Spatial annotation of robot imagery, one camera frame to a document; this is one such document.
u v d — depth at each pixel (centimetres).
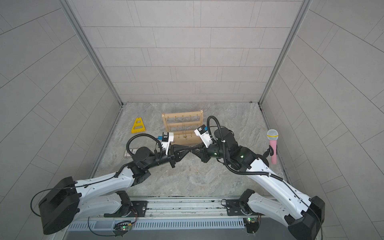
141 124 102
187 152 63
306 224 36
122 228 66
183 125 83
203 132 59
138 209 71
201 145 60
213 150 57
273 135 68
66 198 39
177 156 61
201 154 57
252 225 69
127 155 87
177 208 72
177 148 61
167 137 57
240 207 64
